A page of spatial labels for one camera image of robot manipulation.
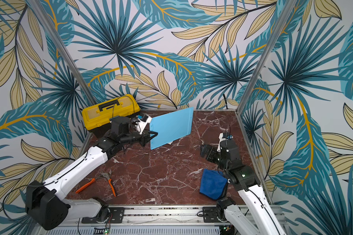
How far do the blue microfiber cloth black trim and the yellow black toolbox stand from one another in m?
0.62

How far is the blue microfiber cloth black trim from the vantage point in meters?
0.81

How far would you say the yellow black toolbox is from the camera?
924mm
